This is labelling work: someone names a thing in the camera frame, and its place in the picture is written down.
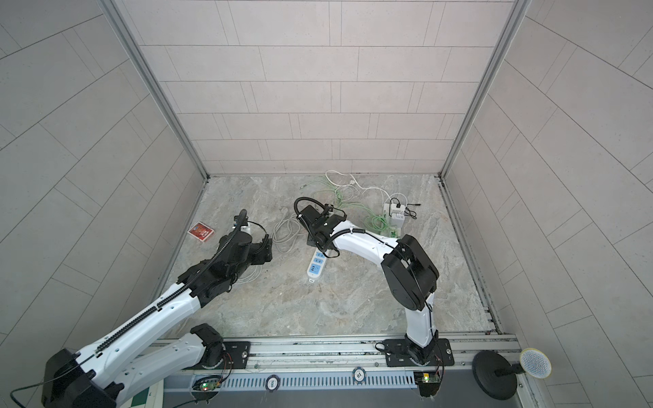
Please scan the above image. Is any green white checkerboard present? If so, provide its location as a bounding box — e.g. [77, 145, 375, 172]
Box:
[122, 389, 163, 408]

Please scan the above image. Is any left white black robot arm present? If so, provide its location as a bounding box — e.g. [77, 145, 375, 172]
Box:
[39, 210, 272, 407]

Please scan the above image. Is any left circuit board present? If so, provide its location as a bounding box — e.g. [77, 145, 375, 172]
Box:
[191, 375, 223, 393]

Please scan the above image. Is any white round mesh disc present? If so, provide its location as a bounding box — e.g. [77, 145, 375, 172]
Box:
[519, 348, 553, 379]

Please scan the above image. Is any circuit board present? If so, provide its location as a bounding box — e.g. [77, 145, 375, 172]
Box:
[413, 372, 442, 398]
[191, 375, 223, 393]

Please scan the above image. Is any white power strip cord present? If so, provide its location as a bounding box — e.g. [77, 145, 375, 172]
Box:
[325, 169, 409, 205]

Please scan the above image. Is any right circuit board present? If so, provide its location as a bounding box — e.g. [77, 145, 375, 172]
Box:
[413, 372, 442, 398]

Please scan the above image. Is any green cable bundle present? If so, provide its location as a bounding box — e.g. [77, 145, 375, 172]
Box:
[305, 175, 401, 238]

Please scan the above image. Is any aluminium rail frame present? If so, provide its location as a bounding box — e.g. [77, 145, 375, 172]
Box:
[151, 331, 522, 396]

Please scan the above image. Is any black round stand base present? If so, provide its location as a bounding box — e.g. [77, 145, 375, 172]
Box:
[472, 350, 525, 401]

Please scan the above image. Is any grey small strip cord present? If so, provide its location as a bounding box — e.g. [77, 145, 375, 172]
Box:
[271, 213, 304, 254]

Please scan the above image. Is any long colourful socket power strip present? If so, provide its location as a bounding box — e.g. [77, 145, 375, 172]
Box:
[383, 202, 406, 238]

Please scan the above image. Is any white charger with black cable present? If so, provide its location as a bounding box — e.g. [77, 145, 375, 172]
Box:
[384, 197, 419, 219]

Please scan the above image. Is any small blue socket power strip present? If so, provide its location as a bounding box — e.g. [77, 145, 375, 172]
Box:
[306, 249, 327, 283]

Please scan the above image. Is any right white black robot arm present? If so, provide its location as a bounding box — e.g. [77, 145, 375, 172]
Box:
[294, 197, 454, 367]

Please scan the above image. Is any red card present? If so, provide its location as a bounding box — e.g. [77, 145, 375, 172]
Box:
[188, 222, 214, 242]

